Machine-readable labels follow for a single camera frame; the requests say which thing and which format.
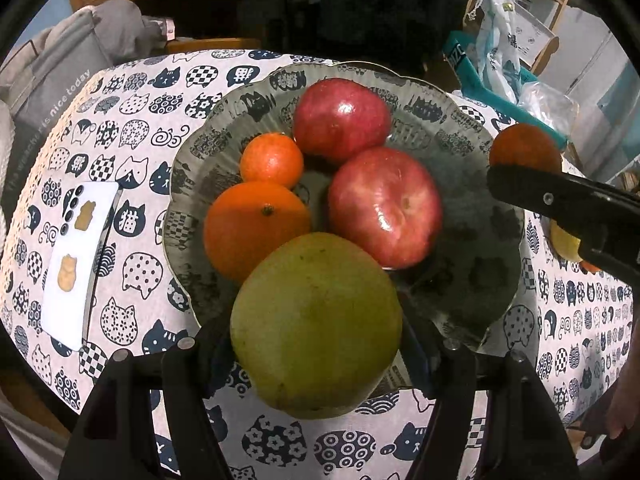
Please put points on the black coat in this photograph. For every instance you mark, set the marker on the black coat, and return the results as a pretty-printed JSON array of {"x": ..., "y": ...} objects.
[{"x": 360, "y": 5}]

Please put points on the person's right hand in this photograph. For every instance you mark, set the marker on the person's right hand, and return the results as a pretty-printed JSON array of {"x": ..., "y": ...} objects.
[{"x": 622, "y": 405}]

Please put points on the yellow banana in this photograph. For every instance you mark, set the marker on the yellow banana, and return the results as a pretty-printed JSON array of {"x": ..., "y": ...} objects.
[{"x": 565, "y": 245}]

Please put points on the red apple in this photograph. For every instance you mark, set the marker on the red apple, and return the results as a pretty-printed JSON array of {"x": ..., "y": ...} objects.
[
  {"x": 342, "y": 117},
  {"x": 385, "y": 207}
]

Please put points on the cat print tablecloth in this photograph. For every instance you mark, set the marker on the cat print tablecloth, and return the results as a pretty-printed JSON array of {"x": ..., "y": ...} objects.
[{"x": 140, "y": 125}]

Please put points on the large orange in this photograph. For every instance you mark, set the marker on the large orange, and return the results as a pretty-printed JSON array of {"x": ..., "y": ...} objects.
[{"x": 250, "y": 230}]

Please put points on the small tangerine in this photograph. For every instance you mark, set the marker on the small tangerine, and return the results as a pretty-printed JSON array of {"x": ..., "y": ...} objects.
[
  {"x": 525, "y": 147},
  {"x": 271, "y": 160}
]

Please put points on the flat cardboard box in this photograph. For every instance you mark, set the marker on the flat cardboard box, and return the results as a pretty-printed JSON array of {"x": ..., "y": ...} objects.
[{"x": 215, "y": 44}]

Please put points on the clear plastic bag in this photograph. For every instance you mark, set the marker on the clear plastic bag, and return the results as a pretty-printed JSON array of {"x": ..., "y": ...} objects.
[{"x": 547, "y": 105}]

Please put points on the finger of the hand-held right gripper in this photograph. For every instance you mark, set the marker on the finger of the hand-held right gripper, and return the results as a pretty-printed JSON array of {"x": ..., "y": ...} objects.
[{"x": 550, "y": 197}]

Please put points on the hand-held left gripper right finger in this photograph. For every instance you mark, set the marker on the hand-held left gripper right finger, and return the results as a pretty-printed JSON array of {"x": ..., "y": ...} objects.
[{"x": 415, "y": 360}]

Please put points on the glass plate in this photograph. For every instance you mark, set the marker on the glass plate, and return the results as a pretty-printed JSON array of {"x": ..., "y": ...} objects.
[{"x": 460, "y": 170}]

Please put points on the white phone with stickers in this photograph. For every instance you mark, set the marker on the white phone with stickers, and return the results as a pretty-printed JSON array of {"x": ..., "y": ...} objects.
[{"x": 75, "y": 265}]

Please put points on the green mango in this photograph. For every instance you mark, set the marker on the green mango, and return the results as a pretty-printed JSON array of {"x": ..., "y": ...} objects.
[{"x": 315, "y": 325}]

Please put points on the grey fabric bag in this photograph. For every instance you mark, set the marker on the grey fabric bag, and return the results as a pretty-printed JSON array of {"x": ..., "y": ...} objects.
[{"x": 45, "y": 100}]

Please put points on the white printed box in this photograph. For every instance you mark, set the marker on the white printed box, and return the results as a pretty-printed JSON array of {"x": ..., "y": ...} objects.
[{"x": 537, "y": 35}]

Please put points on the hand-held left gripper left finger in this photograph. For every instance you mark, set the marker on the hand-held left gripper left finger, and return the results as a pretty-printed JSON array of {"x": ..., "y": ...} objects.
[{"x": 220, "y": 360}]

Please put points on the teal box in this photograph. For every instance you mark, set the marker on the teal box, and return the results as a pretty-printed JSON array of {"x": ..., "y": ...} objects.
[{"x": 465, "y": 67}]

